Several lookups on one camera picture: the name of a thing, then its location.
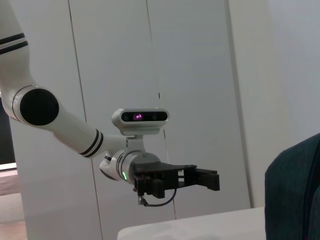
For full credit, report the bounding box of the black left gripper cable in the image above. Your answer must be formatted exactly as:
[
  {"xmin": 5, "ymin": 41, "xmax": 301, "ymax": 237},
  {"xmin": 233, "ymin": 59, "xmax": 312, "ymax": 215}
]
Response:
[{"xmin": 138, "ymin": 187, "xmax": 179, "ymax": 208}]

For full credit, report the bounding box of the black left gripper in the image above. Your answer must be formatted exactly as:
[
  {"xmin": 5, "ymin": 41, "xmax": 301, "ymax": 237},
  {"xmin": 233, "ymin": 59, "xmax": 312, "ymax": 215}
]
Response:
[{"xmin": 132, "ymin": 162, "xmax": 221, "ymax": 200}]

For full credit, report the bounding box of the dark blue insulated lunch bag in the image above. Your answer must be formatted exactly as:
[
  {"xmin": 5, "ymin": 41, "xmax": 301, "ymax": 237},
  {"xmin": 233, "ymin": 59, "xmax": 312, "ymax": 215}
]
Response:
[{"xmin": 264, "ymin": 132, "xmax": 320, "ymax": 240}]

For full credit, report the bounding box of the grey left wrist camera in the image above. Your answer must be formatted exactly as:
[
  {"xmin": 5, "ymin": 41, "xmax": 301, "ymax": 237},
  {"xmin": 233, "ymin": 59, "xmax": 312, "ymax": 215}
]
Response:
[{"xmin": 111, "ymin": 107, "xmax": 170, "ymax": 154}]

